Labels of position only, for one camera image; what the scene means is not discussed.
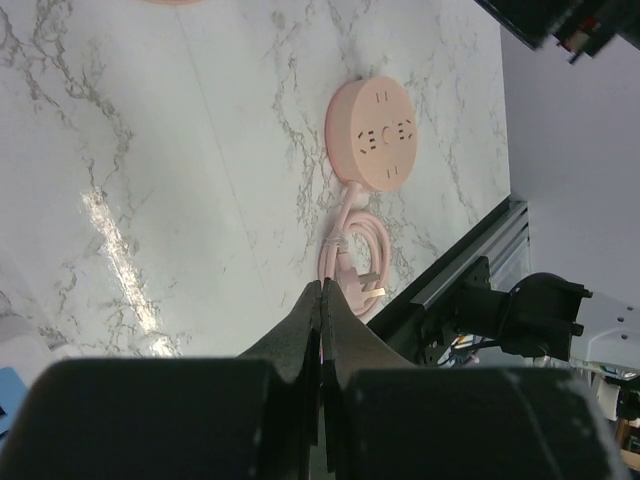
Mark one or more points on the pink round disc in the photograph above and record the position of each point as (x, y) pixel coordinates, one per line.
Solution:
(371, 134)

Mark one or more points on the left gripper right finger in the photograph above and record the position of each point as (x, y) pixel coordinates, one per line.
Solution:
(386, 418)

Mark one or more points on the green cube plug adapter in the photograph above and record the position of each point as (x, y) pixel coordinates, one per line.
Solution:
(174, 3)

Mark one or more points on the white power strip coloured sockets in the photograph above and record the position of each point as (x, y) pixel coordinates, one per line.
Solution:
(24, 356)

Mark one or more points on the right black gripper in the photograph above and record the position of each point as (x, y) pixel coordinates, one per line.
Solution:
(580, 27)

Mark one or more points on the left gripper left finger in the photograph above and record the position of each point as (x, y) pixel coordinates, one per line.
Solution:
(253, 416)

